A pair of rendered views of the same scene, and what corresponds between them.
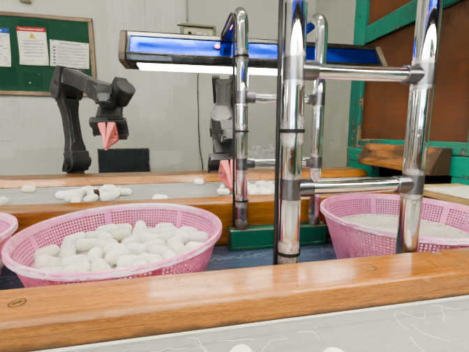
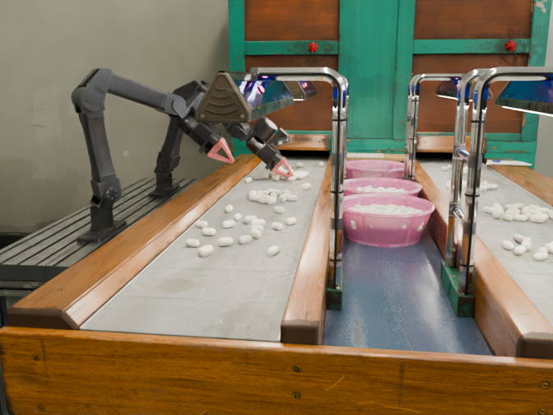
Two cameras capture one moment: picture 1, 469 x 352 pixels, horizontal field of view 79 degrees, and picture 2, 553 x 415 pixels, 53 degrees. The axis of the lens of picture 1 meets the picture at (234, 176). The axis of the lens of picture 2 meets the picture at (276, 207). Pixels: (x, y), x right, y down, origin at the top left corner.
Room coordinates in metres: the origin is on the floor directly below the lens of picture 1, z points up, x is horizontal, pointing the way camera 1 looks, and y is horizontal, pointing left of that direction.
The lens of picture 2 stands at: (0.14, 1.92, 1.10)
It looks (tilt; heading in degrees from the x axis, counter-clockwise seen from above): 13 degrees down; 288
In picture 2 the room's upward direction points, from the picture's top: straight up
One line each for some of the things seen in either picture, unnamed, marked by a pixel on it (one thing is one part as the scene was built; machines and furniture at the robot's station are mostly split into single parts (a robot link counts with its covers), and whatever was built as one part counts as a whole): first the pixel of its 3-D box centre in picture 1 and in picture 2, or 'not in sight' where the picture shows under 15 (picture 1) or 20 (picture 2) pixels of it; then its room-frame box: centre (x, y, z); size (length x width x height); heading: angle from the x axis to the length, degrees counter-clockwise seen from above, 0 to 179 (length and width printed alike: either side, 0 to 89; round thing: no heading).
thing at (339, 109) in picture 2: not in sight; (297, 184); (0.44, 0.88, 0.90); 0.20 x 0.19 x 0.45; 101
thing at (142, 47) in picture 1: (260, 55); (301, 86); (0.71, -0.06, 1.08); 0.62 x 0.08 x 0.07; 101
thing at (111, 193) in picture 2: (77, 164); (103, 196); (1.10, 0.61, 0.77); 0.09 x 0.06 x 0.06; 145
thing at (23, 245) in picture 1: (127, 259); (378, 198); (0.38, 0.15, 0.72); 0.27 x 0.27 x 0.10
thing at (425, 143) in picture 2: not in sight; (450, 144); (0.18, -0.61, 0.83); 0.30 x 0.06 x 0.07; 11
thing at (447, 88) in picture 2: not in sight; (459, 86); (0.16, -0.17, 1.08); 0.62 x 0.08 x 0.07; 101
